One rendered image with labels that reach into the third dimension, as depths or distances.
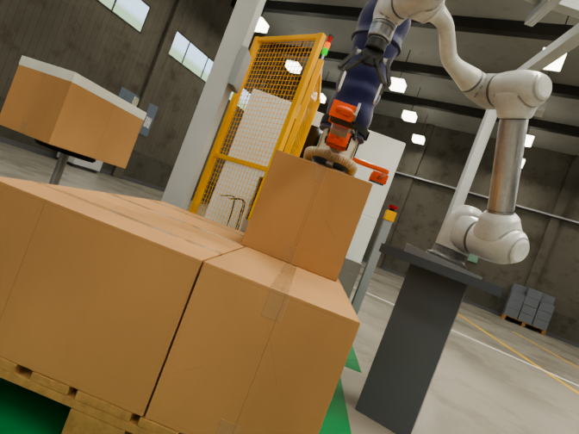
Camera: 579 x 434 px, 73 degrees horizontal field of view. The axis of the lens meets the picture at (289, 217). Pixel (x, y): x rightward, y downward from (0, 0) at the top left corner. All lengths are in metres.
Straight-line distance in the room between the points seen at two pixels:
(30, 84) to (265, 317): 2.04
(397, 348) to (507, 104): 1.10
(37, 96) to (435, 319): 2.30
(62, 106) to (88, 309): 1.53
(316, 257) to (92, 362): 0.83
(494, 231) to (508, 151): 0.32
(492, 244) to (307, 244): 0.75
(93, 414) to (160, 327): 0.26
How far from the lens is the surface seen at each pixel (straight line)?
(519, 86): 1.72
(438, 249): 1.92
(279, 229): 1.52
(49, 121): 2.46
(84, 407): 1.15
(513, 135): 1.75
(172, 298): 0.99
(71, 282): 1.09
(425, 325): 1.87
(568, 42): 4.67
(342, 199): 1.51
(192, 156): 3.03
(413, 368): 1.90
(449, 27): 1.58
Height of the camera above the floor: 0.72
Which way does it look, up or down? level
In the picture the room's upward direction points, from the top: 21 degrees clockwise
